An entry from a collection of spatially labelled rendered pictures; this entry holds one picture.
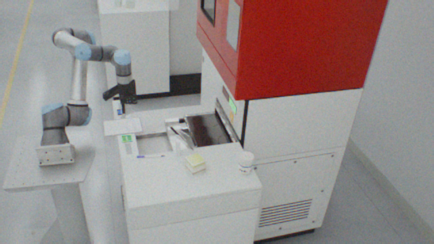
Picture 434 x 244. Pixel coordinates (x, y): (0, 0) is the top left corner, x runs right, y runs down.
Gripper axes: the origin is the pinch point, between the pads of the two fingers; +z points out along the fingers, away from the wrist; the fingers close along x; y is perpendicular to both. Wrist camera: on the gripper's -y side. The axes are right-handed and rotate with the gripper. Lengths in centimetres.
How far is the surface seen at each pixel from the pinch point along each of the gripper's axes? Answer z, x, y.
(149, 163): 14.2, -22.7, 9.3
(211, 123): 21, 13, 51
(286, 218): 86, -15, 99
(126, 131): 14.3, 6.7, 1.2
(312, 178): 52, -16, 110
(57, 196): 52, 4, -41
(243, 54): -37, -15, 56
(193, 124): 20.8, 14.3, 40.5
